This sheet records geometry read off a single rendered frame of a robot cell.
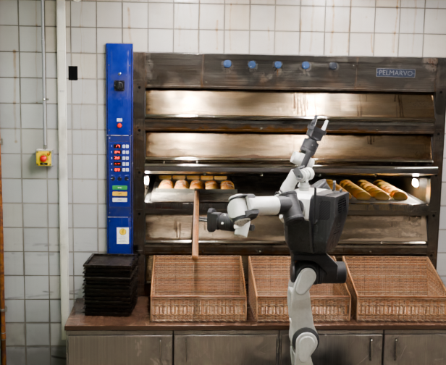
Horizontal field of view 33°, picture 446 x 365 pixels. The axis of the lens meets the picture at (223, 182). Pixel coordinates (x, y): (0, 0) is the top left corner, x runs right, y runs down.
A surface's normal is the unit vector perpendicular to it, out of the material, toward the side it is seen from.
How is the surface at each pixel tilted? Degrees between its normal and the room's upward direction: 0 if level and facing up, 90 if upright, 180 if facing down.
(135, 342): 90
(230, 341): 90
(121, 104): 90
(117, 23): 90
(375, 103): 69
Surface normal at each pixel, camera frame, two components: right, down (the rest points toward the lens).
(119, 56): 0.06, 0.15
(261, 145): 0.06, -0.20
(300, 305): 0.17, 0.54
